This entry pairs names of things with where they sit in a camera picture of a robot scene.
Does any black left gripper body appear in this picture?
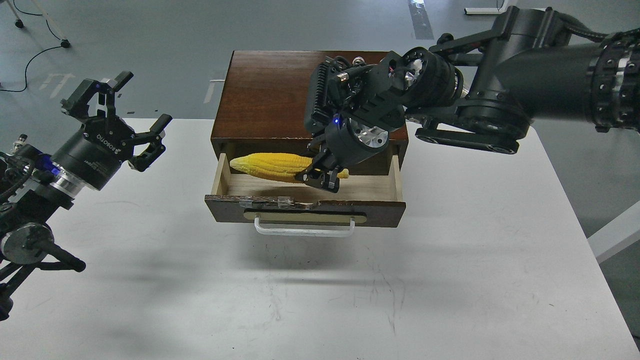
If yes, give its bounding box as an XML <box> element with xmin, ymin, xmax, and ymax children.
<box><xmin>51</xmin><ymin>117</ymin><xmax>135</xmax><ymax>191</ymax></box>

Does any white stand leg with caster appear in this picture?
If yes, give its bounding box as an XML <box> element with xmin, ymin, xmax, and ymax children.
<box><xmin>0</xmin><ymin>0</ymin><xmax>25</xmax><ymax>29</ymax></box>

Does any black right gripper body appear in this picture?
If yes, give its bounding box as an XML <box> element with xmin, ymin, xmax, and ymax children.
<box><xmin>325</xmin><ymin>112</ymin><xmax>405</xmax><ymax>167</ymax></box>

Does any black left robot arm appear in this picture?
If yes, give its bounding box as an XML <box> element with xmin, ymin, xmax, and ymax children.
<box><xmin>0</xmin><ymin>71</ymin><xmax>172</xmax><ymax>321</ymax></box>

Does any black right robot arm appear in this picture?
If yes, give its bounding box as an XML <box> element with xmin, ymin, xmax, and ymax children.
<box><xmin>294</xmin><ymin>6</ymin><xmax>639</xmax><ymax>193</ymax></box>

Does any white table base foot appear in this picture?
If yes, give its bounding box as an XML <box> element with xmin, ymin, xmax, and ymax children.
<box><xmin>464</xmin><ymin>0</ymin><xmax>510</xmax><ymax>16</ymax></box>

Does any yellow corn cob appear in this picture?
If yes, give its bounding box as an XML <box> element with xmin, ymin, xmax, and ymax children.
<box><xmin>229</xmin><ymin>152</ymin><xmax>350</xmax><ymax>184</ymax></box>

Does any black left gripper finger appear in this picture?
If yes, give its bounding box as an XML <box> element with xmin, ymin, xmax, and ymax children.
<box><xmin>129</xmin><ymin>114</ymin><xmax>173</xmax><ymax>173</ymax></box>
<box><xmin>60</xmin><ymin>71</ymin><xmax>135</xmax><ymax>132</ymax></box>

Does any dark wooden cabinet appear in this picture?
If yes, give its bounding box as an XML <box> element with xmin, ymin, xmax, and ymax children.
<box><xmin>210</xmin><ymin>50</ymin><xmax>386</xmax><ymax>158</ymax></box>

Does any wooden drawer with white handle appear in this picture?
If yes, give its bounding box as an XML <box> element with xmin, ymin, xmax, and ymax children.
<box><xmin>204</xmin><ymin>153</ymin><xmax>406</xmax><ymax>228</ymax></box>

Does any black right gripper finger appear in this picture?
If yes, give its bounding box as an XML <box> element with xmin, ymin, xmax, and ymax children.
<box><xmin>294</xmin><ymin>145</ymin><xmax>336</xmax><ymax>183</ymax></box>
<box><xmin>305</xmin><ymin>167</ymin><xmax>342</xmax><ymax>193</ymax></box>

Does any black floor cable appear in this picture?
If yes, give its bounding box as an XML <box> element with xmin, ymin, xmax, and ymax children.
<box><xmin>0</xmin><ymin>0</ymin><xmax>71</xmax><ymax>94</ymax></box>

